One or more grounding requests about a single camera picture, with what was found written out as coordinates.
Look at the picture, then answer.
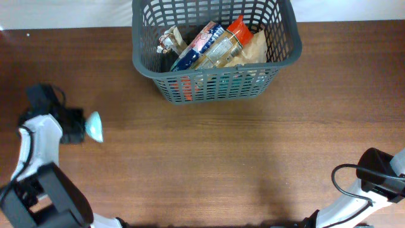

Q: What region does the small teal wrapper packet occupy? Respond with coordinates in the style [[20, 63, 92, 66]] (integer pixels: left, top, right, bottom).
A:
[[85, 111, 104, 143]]

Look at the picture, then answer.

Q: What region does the beige brown snack bag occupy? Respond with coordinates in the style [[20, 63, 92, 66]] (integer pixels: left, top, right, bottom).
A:
[[156, 25, 188, 55]]

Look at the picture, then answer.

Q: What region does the beige clear powder bag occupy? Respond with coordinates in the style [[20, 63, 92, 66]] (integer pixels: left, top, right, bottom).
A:
[[225, 30, 267, 67]]

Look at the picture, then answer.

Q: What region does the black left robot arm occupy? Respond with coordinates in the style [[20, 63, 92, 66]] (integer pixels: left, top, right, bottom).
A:
[[1, 84, 129, 228]]

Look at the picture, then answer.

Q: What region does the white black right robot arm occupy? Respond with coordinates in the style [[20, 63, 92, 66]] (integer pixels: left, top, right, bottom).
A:
[[297, 148, 404, 228]]

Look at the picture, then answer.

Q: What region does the orange spaghetti packet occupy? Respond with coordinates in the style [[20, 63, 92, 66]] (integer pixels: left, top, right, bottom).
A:
[[170, 15, 255, 101]]

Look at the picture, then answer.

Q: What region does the grey plastic basket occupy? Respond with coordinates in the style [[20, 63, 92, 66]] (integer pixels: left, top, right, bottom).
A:
[[132, 0, 302, 104]]

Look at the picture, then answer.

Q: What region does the blue Kleenex tissue pack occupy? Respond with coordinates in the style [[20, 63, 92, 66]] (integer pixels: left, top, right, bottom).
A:
[[170, 22, 225, 72]]

